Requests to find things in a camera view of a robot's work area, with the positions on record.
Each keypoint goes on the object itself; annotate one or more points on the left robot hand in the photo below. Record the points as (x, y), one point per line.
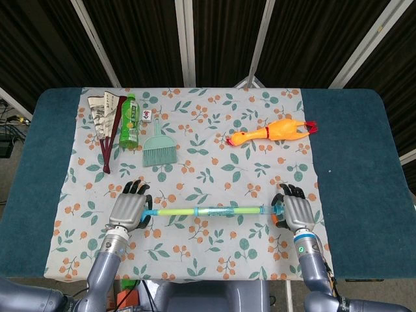
(128, 209)

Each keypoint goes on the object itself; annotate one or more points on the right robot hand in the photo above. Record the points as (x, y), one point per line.
(299, 213)

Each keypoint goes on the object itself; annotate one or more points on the blue green toy stick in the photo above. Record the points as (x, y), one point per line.
(211, 211)

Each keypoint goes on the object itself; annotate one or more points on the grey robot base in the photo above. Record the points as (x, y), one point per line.
(211, 297)

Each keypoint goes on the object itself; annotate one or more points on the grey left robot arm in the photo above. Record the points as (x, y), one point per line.
(104, 269)

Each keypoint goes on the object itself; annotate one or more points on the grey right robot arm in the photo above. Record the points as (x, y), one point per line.
(313, 269)

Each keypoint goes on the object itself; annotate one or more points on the green mini hand broom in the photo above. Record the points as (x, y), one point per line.
(159, 151)

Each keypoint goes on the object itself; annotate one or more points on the teal table cover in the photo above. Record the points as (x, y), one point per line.
(357, 162)

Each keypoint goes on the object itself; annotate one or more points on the floral print tablecloth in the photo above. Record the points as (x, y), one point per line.
(201, 175)

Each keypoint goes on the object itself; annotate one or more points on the green tea bottle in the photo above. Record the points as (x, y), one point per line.
(130, 123)

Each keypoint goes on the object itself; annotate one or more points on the yellow rubber chicken toy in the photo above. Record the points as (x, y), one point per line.
(279, 128)

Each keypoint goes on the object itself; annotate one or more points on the orange box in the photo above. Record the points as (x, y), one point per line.
(128, 299)

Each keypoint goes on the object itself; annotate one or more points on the white mahjong tile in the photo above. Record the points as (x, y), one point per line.
(147, 115)

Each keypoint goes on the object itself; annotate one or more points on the folding paper fan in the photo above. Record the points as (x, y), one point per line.
(104, 113)

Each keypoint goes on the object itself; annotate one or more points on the black power box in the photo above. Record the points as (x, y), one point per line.
(6, 148)

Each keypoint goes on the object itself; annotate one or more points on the white partition frame post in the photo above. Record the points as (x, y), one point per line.
(97, 45)
(186, 42)
(14, 102)
(260, 42)
(360, 45)

